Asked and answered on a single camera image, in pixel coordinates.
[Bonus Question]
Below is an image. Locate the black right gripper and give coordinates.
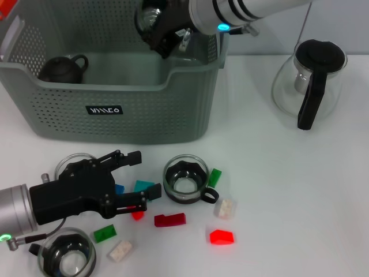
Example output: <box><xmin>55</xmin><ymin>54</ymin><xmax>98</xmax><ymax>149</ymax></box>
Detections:
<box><xmin>137</xmin><ymin>0</ymin><xmax>200</xmax><ymax>59</ymax></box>

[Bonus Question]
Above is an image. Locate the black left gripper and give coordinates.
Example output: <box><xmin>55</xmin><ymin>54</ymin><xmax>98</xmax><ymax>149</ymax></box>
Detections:
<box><xmin>28</xmin><ymin>149</ymin><xmax>163</xmax><ymax>226</ymax></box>

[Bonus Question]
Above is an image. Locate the glass teacup with black handle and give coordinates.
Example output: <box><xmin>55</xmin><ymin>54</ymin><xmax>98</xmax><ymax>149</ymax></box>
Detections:
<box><xmin>134</xmin><ymin>0</ymin><xmax>163</xmax><ymax>39</ymax></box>
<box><xmin>54</xmin><ymin>152</ymin><xmax>99</xmax><ymax>180</ymax></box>
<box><xmin>163</xmin><ymin>155</ymin><xmax>219</xmax><ymax>205</ymax></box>
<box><xmin>28</xmin><ymin>227</ymin><xmax>97</xmax><ymax>277</ymax></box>

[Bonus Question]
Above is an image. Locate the green building block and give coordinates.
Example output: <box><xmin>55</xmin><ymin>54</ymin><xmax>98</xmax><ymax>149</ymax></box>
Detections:
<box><xmin>93</xmin><ymin>224</ymin><xmax>118</xmax><ymax>243</ymax></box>
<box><xmin>208</xmin><ymin>168</ymin><xmax>223</xmax><ymax>189</ymax></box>

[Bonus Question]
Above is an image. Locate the teal building block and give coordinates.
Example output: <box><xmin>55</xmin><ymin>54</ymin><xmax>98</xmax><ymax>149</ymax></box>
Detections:
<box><xmin>134</xmin><ymin>180</ymin><xmax>162</xmax><ymax>200</ymax></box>

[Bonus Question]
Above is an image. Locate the dark red building block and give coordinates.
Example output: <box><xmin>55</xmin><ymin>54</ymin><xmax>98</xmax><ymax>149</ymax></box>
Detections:
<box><xmin>154</xmin><ymin>212</ymin><xmax>187</xmax><ymax>228</ymax></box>

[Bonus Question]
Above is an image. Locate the grey-green perforated storage bin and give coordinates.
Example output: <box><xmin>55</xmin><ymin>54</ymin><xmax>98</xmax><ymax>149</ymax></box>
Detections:
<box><xmin>0</xmin><ymin>0</ymin><xmax>231</xmax><ymax>145</ymax></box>

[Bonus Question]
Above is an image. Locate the translucent white building block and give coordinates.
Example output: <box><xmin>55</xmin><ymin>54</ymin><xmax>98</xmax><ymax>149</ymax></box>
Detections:
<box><xmin>213</xmin><ymin>198</ymin><xmax>238</xmax><ymax>220</ymax></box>
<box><xmin>107</xmin><ymin>239</ymin><xmax>136</xmax><ymax>263</ymax></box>

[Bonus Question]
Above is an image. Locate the bright red sloped block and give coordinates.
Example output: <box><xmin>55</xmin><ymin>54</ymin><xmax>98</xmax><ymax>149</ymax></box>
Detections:
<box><xmin>209</xmin><ymin>229</ymin><xmax>236</xmax><ymax>246</ymax></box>

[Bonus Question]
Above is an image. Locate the black clay teapot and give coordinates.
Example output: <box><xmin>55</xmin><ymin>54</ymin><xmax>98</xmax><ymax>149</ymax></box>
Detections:
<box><xmin>38</xmin><ymin>54</ymin><xmax>89</xmax><ymax>85</ymax></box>

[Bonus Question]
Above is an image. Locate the grey left gripper cable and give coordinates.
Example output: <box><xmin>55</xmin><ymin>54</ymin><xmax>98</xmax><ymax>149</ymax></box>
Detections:
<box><xmin>7</xmin><ymin>218</ymin><xmax>67</xmax><ymax>252</ymax></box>

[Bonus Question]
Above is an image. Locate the glass carafe with black handle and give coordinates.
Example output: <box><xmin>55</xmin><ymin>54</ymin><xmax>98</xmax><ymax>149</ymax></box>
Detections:
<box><xmin>270</xmin><ymin>39</ymin><xmax>349</xmax><ymax>130</ymax></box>

